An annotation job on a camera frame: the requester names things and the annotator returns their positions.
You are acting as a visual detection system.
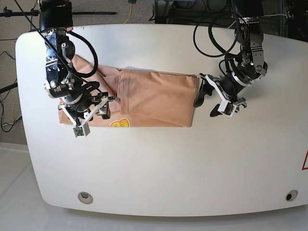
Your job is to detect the left table grommet hole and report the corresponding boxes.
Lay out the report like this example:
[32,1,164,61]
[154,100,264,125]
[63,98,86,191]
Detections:
[77,192,93,205]

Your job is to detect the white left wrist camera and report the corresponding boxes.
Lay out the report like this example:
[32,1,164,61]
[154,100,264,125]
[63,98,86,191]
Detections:
[218,101,236,116]

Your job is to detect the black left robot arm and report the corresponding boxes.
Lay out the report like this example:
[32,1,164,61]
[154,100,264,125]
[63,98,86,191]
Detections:
[193,0,268,117]

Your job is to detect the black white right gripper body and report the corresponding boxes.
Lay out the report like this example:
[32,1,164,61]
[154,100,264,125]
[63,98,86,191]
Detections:
[58,92,115,126]

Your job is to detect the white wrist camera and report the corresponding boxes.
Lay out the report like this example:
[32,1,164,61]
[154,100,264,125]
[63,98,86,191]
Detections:
[218,101,236,116]
[73,123,90,138]

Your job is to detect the right table grommet hole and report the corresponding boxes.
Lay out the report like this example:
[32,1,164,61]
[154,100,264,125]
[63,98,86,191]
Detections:
[285,190,298,202]

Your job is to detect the peach pink T-shirt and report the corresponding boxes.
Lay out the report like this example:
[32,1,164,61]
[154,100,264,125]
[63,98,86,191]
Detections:
[57,54,199,128]

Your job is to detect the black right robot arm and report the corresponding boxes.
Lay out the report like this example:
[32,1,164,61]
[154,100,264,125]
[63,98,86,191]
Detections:
[38,0,114,128]

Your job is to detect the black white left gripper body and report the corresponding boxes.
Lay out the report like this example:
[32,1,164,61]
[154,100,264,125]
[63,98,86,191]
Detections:
[199,73,247,113]

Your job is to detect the table grommet hole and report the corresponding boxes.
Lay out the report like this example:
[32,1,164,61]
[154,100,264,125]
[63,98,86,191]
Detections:
[77,192,93,205]
[285,190,298,202]

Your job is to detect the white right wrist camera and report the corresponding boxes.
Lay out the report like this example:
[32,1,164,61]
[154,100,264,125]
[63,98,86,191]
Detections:
[73,123,90,138]

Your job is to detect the yellow cable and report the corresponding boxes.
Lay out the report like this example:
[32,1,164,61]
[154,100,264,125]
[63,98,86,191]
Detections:
[123,4,133,25]

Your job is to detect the tangled black cables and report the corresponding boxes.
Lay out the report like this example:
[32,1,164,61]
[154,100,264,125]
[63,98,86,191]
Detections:
[148,0,234,27]

